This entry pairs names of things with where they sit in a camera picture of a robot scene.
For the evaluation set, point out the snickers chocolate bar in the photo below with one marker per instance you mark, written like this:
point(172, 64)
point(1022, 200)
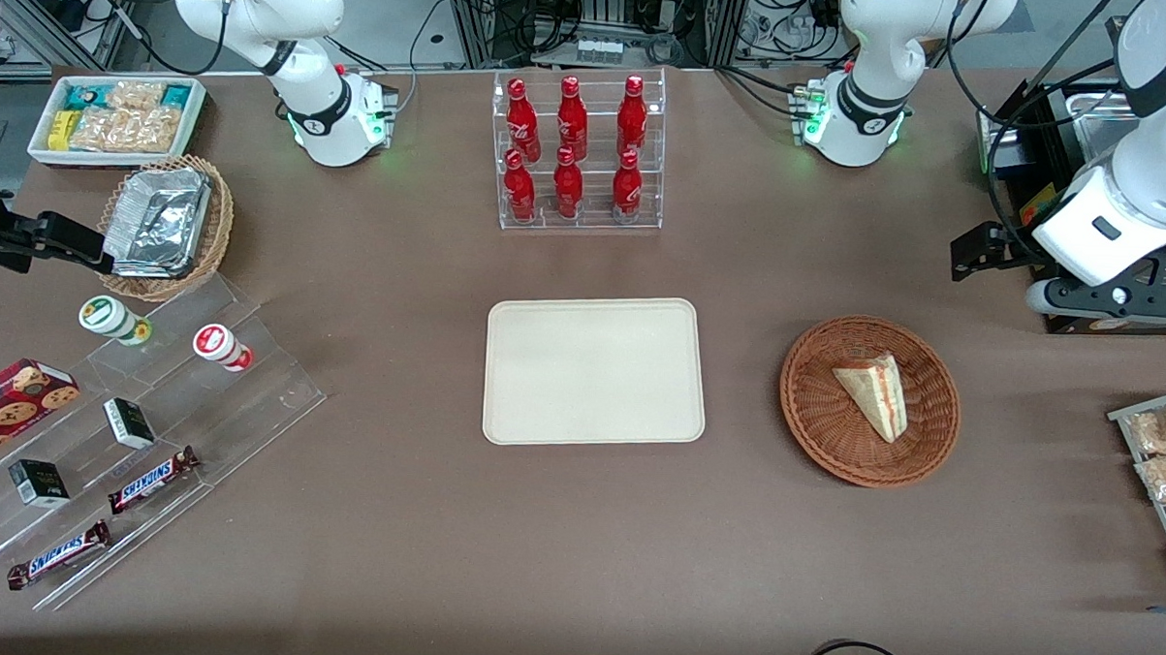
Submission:
point(56, 556)
point(151, 482)

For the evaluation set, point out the red cola bottle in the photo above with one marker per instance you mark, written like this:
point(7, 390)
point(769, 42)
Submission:
point(568, 186)
point(632, 118)
point(520, 190)
point(627, 188)
point(521, 117)
point(572, 119)

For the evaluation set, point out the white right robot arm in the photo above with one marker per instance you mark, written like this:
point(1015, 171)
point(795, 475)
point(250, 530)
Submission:
point(302, 56)

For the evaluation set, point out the tray of packaged snacks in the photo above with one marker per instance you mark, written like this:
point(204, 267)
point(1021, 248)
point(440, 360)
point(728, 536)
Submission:
point(1123, 416)

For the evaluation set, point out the clear acrylic bottle rack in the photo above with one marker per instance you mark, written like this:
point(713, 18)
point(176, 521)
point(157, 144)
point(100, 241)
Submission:
point(592, 216)

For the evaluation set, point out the white rectangular snack bin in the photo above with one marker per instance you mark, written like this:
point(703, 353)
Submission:
point(39, 144)

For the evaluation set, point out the clear cracker bag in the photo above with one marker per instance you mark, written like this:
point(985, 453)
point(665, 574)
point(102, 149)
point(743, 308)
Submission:
point(124, 130)
point(135, 94)

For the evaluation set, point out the red lid yogurt cup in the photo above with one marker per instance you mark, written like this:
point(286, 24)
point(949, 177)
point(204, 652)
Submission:
point(219, 344)

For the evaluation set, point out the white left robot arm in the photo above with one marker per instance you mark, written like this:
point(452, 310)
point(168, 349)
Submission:
point(873, 76)

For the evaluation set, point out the red cookie box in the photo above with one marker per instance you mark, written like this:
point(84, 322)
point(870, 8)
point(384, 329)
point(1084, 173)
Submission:
point(8, 409)

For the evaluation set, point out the clear acrylic stepped shelf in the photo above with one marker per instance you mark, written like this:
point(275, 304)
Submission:
point(241, 413)

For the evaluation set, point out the green lid yogurt cup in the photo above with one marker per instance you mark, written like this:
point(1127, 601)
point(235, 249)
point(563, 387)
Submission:
point(108, 317)

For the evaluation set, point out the round brown wicker basket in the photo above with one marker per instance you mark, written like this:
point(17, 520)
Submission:
point(813, 413)

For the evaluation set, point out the light wicker basket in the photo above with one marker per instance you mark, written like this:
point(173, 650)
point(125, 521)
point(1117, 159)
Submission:
point(218, 228)

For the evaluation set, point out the white power strip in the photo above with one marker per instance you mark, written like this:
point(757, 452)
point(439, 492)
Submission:
point(597, 51)

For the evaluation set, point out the small black carton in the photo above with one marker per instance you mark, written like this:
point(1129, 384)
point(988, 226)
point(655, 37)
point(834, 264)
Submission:
point(39, 483)
point(129, 423)

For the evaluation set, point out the black equipment case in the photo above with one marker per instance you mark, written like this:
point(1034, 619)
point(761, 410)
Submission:
point(1011, 158)

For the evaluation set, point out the aluminium frame rack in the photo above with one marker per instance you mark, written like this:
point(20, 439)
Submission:
point(614, 9)

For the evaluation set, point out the teal snack packet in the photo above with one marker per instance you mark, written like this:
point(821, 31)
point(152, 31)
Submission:
point(87, 97)
point(176, 95)

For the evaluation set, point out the beige plastic tray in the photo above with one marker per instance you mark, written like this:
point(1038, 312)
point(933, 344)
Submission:
point(596, 372)

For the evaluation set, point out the yellow snack pack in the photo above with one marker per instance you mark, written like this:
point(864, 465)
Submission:
point(60, 131)

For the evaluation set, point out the stacked aluminium foil trays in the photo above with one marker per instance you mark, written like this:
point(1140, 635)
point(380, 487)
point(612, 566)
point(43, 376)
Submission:
point(155, 220)

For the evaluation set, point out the triangle sandwich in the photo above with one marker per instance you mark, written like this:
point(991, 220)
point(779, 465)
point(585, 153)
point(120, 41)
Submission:
point(877, 391)

